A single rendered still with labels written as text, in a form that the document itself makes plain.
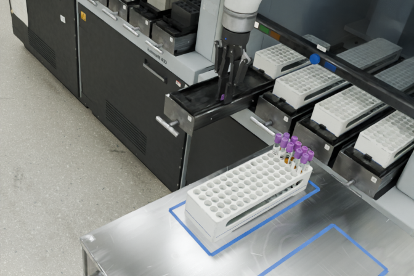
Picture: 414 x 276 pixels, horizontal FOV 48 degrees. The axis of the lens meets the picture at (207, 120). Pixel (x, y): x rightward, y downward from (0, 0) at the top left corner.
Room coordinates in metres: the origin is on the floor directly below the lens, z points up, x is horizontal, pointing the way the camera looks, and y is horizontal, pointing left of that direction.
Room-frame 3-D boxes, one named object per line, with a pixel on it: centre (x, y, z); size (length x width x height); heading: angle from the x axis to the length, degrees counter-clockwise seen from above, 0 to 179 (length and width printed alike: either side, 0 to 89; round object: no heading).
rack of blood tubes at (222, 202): (0.74, -0.12, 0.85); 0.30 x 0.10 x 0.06; 135
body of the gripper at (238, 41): (1.15, -0.04, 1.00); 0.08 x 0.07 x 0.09; 47
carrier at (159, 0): (1.70, 0.26, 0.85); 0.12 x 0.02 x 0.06; 48
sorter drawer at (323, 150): (1.28, -0.52, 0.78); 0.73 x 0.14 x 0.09; 137
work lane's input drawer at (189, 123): (1.31, -0.13, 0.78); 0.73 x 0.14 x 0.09; 137
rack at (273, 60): (1.44, -0.26, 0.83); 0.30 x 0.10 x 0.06; 137
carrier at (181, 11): (1.59, 0.15, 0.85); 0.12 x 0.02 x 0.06; 47
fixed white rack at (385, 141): (1.08, -0.54, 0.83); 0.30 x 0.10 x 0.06; 137
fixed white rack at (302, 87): (1.29, -0.32, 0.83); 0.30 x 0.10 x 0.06; 137
